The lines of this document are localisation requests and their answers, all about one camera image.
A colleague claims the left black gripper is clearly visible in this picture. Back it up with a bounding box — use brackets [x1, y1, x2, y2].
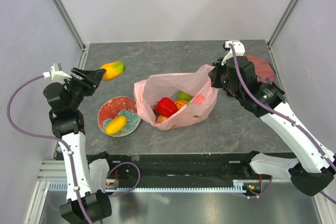
[64, 67, 106, 110]

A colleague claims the orange green mango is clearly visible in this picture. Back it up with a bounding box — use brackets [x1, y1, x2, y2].
[101, 61, 126, 81]

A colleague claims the green apple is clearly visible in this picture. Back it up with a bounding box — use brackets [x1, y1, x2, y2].
[177, 91, 194, 102]

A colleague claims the yellow mango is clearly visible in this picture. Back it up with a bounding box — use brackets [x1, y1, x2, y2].
[104, 115, 127, 135]

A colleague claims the pink plastic bag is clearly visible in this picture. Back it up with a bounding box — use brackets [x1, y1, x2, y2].
[133, 65, 218, 130]

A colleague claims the red apple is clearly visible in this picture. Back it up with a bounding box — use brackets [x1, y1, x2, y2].
[155, 97, 178, 118]

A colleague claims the pineapple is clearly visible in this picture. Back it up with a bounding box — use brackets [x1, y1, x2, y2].
[153, 100, 188, 114]

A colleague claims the peach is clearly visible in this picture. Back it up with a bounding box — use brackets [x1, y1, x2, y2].
[156, 115, 168, 124]

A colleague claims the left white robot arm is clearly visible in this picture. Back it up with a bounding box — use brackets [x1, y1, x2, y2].
[43, 63, 115, 223]

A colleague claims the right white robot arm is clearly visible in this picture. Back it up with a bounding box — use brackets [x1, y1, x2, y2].
[208, 56, 335, 196]

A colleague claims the white fruit plate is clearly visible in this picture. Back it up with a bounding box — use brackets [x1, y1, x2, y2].
[97, 96, 141, 137]

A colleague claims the red printed t-shirt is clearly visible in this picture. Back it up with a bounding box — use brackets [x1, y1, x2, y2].
[245, 55, 276, 84]

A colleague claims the black cloth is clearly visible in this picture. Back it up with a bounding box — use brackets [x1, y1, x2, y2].
[227, 81, 285, 118]

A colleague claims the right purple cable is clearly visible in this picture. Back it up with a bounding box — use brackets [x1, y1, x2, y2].
[228, 42, 336, 205]

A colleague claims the purple cable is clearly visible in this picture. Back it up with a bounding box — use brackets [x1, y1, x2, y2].
[228, 42, 336, 205]
[6, 75, 141, 224]

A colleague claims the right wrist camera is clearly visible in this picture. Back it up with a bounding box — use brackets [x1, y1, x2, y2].
[221, 40, 245, 66]

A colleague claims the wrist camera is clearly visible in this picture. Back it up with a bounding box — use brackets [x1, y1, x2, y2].
[221, 40, 245, 66]
[43, 62, 71, 83]

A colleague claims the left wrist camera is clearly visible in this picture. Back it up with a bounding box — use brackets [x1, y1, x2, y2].
[43, 62, 71, 83]

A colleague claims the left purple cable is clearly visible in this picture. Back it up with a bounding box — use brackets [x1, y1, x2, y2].
[6, 75, 141, 224]

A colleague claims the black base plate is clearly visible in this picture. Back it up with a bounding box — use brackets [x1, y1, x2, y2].
[87, 152, 270, 188]

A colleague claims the slotted cable duct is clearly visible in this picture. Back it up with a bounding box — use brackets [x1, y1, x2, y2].
[49, 178, 249, 193]

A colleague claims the left aluminium frame post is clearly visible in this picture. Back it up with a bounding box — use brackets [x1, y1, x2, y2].
[52, 0, 86, 51]

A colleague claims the aluminium frame post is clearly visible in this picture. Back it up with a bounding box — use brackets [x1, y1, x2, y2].
[267, 0, 300, 50]
[52, 0, 86, 51]

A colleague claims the right aluminium frame post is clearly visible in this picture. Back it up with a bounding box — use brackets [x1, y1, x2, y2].
[267, 0, 300, 50]

